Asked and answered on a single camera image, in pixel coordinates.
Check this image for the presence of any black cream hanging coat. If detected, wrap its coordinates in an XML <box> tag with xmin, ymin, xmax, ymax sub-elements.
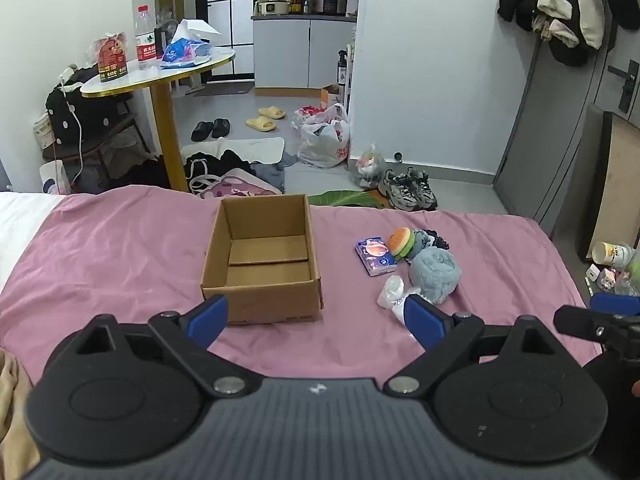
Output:
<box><xmin>497</xmin><ymin>0</ymin><xmax>608</xmax><ymax>67</ymax></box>

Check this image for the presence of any black stitched cloth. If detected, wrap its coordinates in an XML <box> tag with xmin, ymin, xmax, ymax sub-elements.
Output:
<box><xmin>414</xmin><ymin>228</ymin><xmax>450</xmax><ymax>261</ymax></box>

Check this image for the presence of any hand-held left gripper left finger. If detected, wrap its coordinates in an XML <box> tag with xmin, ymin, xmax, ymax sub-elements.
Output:
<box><xmin>69</xmin><ymin>294</ymin><xmax>263</xmax><ymax>398</ymax></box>

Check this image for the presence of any grey-blue fluffy plush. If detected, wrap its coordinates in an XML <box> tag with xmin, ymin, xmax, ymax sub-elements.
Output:
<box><xmin>409</xmin><ymin>247</ymin><xmax>462</xmax><ymax>305</ymax></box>

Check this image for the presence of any dark wooden chair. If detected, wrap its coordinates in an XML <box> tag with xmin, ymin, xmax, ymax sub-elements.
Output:
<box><xmin>42</xmin><ymin>95</ymin><xmax>156</xmax><ymax>191</ymax></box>

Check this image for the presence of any blue plastic packet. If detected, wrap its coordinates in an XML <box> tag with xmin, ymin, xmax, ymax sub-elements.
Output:
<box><xmin>160</xmin><ymin>37</ymin><xmax>213</xmax><ymax>70</ymax></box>

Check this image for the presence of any grey clothing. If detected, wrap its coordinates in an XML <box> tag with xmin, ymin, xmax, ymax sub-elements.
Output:
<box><xmin>250</xmin><ymin>152</ymin><xmax>298</xmax><ymax>194</ymax></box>

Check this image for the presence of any black polka-dot bag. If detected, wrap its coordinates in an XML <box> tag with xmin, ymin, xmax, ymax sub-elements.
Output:
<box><xmin>46</xmin><ymin>65</ymin><xmax>136</xmax><ymax>148</ymax></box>

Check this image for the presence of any wooden board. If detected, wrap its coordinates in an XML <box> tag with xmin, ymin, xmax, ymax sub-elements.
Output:
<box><xmin>575</xmin><ymin>105</ymin><xmax>640</xmax><ymax>261</ymax></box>

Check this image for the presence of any brown cardboard box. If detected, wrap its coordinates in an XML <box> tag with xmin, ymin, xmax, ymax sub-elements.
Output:
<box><xmin>201</xmin><ymin>193</ymin><xmax>324</xmax><ymax>326</ymax></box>

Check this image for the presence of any small desk fan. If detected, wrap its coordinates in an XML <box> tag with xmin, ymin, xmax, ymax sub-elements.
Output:
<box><xmin>155</xmin><ymin>7</ymin><xmax>179</xmax><ymax>50</ymax></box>

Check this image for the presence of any clear plastic bottle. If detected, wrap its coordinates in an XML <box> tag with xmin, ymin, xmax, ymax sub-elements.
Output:
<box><xmin>615</xmin><ymin>270</ymin><xmax>640</xmax><ymax>297</ymax></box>

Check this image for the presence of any red snack bag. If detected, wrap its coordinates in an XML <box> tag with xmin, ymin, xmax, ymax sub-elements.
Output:
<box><xmin>95</xmin><ymin>31</ymin><xmax>128</xmax><ymax>83</ymax></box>

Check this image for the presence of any white cable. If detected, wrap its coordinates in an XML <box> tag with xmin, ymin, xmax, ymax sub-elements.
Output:
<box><xmin>57</xmin><ymin>67</ymin><xmax>84</xmax><ymax>186</ymax></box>

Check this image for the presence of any round white yellow-legged table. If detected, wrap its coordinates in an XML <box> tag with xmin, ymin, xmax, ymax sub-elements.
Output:
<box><xmin>80</xmin><ymin>49</ymin><xmax>237</xmax><ymax>193</ymax></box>

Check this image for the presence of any white floor mat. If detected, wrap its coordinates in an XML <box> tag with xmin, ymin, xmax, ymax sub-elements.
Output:
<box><xmin>181</xmin><ymin>137</ymin><xmax>286</xmax><ymax>166</ymax></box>

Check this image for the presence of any clear trash bag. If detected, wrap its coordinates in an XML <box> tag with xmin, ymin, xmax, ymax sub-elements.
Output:
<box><xmin>347</xmin><ymin>144</ymin><xmax>387</xmax><ymax>190</ymax></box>

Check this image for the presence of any blue white patterned cloth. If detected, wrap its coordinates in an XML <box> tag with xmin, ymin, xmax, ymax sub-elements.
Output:
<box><xmin>377</xmin><ymin>275</ymin><xmax>422</xmax><ymax>341</ymax></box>

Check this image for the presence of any white bed sheet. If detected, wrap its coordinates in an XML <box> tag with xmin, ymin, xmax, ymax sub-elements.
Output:
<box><xmin>0</xmin><ymin>191</ymin><xmax>68</xmax><ymax>293</ymax></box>

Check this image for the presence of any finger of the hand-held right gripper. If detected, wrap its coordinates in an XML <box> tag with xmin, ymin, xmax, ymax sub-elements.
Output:
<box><xmin>553</xmin><ymin>304</ymin><xmax>640</xmax><ymax>361</ymax></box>
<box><xmin>590</xmin><ymin>292</ymin><xmax>640</xmax><ymax>317</ymax></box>

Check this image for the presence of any small white appliance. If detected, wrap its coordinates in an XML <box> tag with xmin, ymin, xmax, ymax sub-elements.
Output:
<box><xmin>39</xmin><ymin>160</ymin><xmax>71</xmax><ymax>196</ymax></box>

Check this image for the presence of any grey door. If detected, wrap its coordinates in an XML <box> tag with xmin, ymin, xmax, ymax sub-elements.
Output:
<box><xmin>492</xmin><ymin>0</ymin><xmax>640</xmax><ymax>233</ymax></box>

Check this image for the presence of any white tissue paper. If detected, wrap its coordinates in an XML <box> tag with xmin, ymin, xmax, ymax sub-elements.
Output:
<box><xmin>172</xmin><ymin>18</ymin><xmax>221</xmax><ymax>43</ymax></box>

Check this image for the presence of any black door handle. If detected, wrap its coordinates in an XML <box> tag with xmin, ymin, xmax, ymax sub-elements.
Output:
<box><xmin>607</xmin><ymin>59</ymin><xmax>640</xmax><ymax>113</ymax></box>

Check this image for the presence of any green leaf cartoon mat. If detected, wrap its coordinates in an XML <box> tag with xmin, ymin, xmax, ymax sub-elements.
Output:
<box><xmin>307</xmin><ymin>189</ymin><xmax>396</xmax><ymax>209</ymax></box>

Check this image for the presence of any white kitchen cabinet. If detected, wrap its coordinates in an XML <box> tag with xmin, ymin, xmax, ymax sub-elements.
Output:
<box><xmin>251</xmin><ymin>14</ymin><xmax>357</xmax><ymax>96</ymax></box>

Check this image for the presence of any clear water bottle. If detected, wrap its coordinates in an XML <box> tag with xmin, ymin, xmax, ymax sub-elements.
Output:
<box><xmin>135</xmin><ymin>5</ymin><xmax>160</xmax><ymax>71</ymax></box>

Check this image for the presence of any grey sneaker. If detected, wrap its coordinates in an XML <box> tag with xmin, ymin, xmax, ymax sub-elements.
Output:
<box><xmin>377</xmin><ymin>169</ymin><xmax>418</xmax><ymax>211</ymax></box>
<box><xmin>405</xmin><ymin>167</ymin><xmax>438</xmax><ymax>209</ymax></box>

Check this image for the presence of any instant noodle cup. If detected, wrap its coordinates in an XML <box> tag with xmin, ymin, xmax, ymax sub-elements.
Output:
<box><xmin>591</xmin><ymin>241</ymin><xmax>635</xmax><ymax>268</ymax></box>

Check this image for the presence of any pink blanket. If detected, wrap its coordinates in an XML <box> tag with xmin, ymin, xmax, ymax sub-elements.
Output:
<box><xmin>0</xmin><ymin>185</ymin><xmax>593</xmax><ymax>386</ymax></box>

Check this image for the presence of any purple tissue packet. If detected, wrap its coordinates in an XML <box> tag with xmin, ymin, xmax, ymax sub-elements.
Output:
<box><xmin>355</xmin><ymin>238</ymin><xmax>398</xmax><ymax>277</ymax></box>

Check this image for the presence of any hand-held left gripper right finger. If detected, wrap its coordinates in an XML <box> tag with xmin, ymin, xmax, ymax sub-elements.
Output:
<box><xmin>384</xmin><ymin>294</ymin><xmax>563</xmax><ymax>396</ymax></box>

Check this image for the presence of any small cardboard box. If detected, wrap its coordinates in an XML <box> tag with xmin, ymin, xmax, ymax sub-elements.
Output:
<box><xmin>320</xmin><ymin>82</ymin><xmax>346</xmax><ymax>111</ymax></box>

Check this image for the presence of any beige cloth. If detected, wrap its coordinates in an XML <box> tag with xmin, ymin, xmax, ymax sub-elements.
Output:
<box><xmin>0</xmin><ymin>347</ymin><xmax>41</xmax><ymax>480</ymax></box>

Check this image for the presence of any pink bear cushion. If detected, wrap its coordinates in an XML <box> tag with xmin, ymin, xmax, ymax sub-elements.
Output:
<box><xmin>200</xmin><ymin>167</ymin><xmax>283</xmax><ymax>200</ymax></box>

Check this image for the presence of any white plastic shopping bag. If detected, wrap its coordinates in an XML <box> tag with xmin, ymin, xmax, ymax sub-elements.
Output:
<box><xmin>292</xmin><ymin>103</ymin><xmax>351</xmax><ymax>168</ymax></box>

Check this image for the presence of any black framed glass door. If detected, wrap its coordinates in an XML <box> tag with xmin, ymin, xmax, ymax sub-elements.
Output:
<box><xmin>195</xmin><ymin>0</ymin><xmax>263</xmax><ymax>83</ymax></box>

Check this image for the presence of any black clothing pile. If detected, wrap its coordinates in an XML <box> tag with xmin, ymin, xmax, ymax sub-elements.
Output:
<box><xmin>184</xmin><ymin>151</ymin><xmax>256</xmax><ymax>193</ymax></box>

